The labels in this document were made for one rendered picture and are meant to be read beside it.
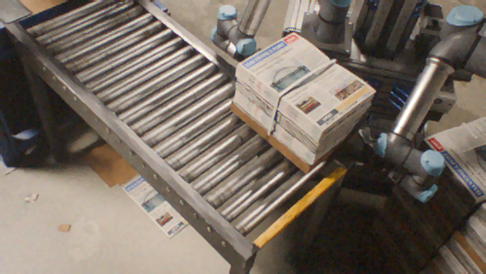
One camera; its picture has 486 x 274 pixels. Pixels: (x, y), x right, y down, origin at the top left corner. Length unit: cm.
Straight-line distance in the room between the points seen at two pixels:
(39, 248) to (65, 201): 25
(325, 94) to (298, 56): 19
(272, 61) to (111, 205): 121
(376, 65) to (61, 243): 162
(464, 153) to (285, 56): 73
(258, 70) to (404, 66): 87
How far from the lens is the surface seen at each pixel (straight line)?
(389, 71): 228
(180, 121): 180
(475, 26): 217
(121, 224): 249
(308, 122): 155
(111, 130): 179
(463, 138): 200
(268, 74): 165
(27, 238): 253
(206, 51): 205
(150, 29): 215
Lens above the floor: 216
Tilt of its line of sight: 51 degrees down
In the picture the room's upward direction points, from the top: 10 degrees clockwise
